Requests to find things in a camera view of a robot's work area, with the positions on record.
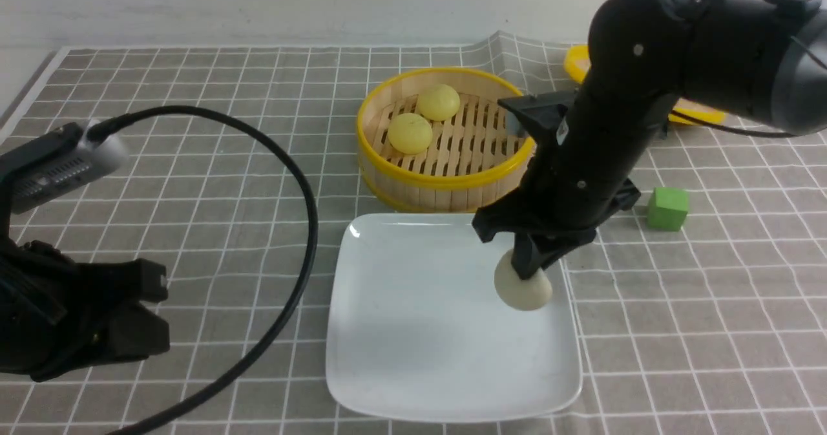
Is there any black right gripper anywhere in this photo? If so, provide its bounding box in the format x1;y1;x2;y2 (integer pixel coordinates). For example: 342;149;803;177
472;164;640;280

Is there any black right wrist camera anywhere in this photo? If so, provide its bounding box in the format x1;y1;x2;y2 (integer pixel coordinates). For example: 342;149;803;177
497;90;576;145

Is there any green cube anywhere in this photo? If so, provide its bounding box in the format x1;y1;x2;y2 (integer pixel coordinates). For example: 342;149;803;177
647;187;690;232

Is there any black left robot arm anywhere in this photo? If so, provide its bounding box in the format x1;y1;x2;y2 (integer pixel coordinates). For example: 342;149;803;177
1;240;169;382

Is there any black camera cable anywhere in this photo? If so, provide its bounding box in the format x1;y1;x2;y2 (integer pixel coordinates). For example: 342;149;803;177
87;105;319;435
672;0;821;140

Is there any yellow rimmed bamboo steamer basket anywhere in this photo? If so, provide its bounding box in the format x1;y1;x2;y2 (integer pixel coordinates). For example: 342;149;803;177
355;67;535;212

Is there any white square plate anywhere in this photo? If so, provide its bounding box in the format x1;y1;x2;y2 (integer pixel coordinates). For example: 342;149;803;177
326;213;583;423

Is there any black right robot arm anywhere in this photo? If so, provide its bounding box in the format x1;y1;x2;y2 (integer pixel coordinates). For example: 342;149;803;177
472;0;826;280

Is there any yellow rimmed bamboo steamer lid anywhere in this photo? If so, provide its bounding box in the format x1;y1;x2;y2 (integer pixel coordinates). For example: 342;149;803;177
562;45;727;125

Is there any yellow steamed bun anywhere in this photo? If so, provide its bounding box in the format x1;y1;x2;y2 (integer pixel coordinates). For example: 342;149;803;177
387;113;432;155
417;84;461;121

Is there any beige steamed bun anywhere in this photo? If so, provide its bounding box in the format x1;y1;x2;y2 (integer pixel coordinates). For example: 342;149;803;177
494;249;553;312

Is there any black left camera cable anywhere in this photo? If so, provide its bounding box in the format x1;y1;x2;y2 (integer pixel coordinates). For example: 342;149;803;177
87;105;319;435

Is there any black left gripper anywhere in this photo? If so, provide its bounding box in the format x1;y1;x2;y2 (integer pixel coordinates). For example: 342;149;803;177
26;241;171;382

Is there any black right camera cable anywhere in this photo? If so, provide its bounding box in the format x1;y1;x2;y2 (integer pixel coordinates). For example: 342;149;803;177
672;0;821;140

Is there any grey checked tablecloth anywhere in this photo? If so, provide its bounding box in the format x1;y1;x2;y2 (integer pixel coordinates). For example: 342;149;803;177
2;32;826;434

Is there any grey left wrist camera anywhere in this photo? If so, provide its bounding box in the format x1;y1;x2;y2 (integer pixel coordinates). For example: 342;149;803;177
1;120;129;214

